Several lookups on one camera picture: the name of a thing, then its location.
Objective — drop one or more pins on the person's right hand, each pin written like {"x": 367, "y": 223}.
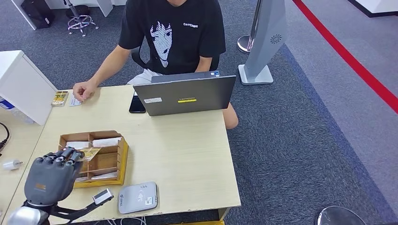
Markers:
{"x": 84, "y": 90}

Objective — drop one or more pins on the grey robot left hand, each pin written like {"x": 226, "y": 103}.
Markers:
{"x": 49, "y": 180}

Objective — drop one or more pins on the white blue ID card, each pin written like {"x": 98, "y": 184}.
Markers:
{"x": 74, "y": 102}

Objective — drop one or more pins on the gold patterned room key card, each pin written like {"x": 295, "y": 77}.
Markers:
{"x": 90, "y": 153}

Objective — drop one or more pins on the person's right forearm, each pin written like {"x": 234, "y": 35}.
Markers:
{"x": 110, "y": 65}

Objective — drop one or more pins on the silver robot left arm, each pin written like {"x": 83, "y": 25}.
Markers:
{"x": 26, "y": 216}

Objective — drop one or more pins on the gold patterned card stack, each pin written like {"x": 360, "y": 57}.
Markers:
{"x": 60, "y": 98}

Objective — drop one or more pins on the white card stack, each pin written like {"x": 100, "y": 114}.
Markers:
{"x": 104, "y": 176}
{"x": 81, "y": 179}
{"x": 77, "y": 145}
{"x": 107, "y": 142}

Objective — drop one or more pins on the brown cardboard card organizer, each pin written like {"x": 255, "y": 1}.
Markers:
{"x": 122, "y": 164}

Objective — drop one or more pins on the grey white card reader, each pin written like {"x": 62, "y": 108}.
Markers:
{"x": 136, "y": 198}

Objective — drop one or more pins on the person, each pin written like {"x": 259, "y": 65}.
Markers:
{"x": 177, "y": 37}

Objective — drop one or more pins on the white power adapter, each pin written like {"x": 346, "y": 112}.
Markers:
{"x": 11, "y": 165}

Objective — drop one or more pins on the light wooden desk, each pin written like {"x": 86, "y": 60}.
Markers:
{"x": 180, "y": 149}
{"x": 15, "y": 139}

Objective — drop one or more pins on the black smartphone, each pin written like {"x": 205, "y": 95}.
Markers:
{"x": 136, "y": 105}

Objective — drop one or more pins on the white cabinet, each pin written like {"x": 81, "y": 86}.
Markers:
{"x": 25, "y": 84}

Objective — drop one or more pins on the chrome stool base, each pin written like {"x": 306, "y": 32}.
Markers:
{"x": 80, "y": 22}

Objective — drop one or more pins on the clear bottle blue label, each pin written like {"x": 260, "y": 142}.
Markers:
{"x": 7, "y": 105}

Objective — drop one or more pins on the black bag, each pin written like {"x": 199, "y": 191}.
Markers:
{"x": 37, "y": 12}

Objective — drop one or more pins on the grey laptop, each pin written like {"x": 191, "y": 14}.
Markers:
{"x": 186, "y": 96}

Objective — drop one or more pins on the grey kiosk stand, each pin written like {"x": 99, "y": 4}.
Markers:
{"x": 267, "y": 37}

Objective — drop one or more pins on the red floor tape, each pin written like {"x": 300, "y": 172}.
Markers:
{"x": 351, "y": 60}

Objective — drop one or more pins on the chrome round base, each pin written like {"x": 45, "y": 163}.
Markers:
{"x": 339, "y": 217}

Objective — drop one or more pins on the white platform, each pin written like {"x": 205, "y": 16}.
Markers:
{"x": 379, "y": 4}

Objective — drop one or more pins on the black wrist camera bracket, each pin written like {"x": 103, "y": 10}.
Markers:
{"x": 74, "y": 211}

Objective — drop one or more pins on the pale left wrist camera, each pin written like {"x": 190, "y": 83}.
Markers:
{"x": 102, "y": 196}

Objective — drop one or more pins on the chrome stanchion post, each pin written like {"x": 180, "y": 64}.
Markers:
{"x": 245, "y": 43}

